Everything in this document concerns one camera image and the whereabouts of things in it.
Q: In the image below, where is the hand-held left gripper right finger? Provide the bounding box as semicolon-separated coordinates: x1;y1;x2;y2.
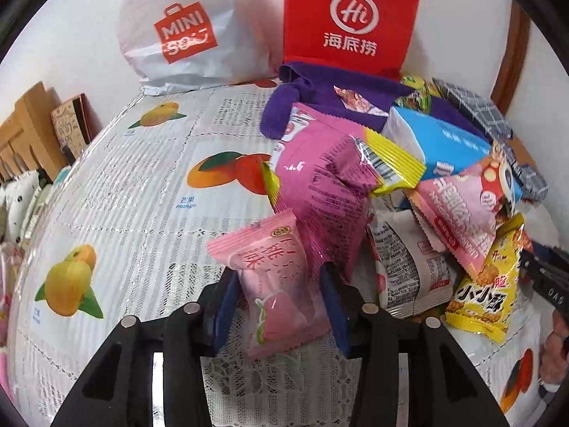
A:
318;262;521;427

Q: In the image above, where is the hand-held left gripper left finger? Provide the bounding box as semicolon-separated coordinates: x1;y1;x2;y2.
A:
51;271;243;427

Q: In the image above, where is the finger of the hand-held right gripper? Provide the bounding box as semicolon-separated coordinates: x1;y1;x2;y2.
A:
518;240;569;276

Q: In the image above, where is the light pink peach snack packet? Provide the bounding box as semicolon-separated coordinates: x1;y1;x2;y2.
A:
207;209;332;359

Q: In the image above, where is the yellow snack packet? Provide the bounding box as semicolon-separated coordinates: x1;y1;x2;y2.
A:
445;213;525;343

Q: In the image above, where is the large pink snack bag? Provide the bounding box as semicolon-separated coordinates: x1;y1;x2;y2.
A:
260;102;427;283

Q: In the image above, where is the purple cloth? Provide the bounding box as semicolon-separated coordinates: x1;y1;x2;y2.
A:
260;60;485;141

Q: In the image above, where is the person's right hand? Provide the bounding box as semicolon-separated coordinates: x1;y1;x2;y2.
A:
539;309;569;385

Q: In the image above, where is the white snack packet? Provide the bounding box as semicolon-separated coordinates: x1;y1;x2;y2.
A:
367;209;458;318

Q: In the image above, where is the pink mushroom print snack packet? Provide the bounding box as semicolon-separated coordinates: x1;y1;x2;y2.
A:
406;149;519;281

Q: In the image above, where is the light blue snack packet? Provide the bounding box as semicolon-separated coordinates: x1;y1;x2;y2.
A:
382;107;494;183

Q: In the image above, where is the fruit print tablecloth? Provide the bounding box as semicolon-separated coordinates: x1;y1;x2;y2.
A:
9;78;561;427

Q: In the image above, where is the grey checked cloth bag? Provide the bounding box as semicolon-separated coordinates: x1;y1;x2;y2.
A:
431;78;549;205

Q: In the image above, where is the yellow green chips bag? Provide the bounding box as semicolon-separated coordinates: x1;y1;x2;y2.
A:
398;73;443;114

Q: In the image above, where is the orange patterned snack packet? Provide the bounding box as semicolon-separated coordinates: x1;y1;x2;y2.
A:
333;84;392;118

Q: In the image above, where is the dotted white cushion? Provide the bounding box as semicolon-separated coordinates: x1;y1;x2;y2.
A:
0;169;58;245

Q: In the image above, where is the brown cardboard box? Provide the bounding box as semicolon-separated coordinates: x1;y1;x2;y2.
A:
50;93;96;165

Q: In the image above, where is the white plastic bag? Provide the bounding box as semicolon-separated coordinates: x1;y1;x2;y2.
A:
116;0;285;96

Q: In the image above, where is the wooden chair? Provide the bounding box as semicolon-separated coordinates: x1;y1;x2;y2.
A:
0;81;67;183

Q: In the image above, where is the red paper bag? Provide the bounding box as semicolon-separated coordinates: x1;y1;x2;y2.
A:
282;0;423;81

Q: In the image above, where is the wooden door frame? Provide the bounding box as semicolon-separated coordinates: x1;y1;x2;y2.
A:
489;0;532;103

